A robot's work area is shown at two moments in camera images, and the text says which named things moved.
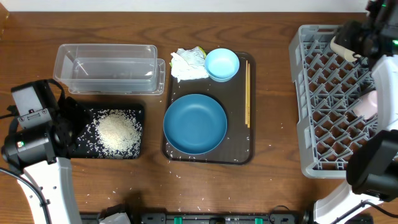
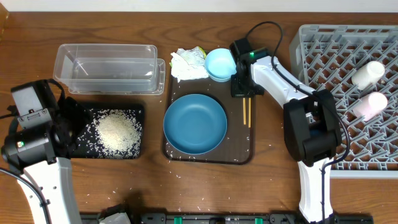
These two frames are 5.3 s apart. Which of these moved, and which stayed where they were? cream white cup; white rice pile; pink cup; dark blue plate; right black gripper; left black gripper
Moved: cream white cup; right black gripper
Stayed: white rice pile; left black gripper; pink cup; dark blue plate
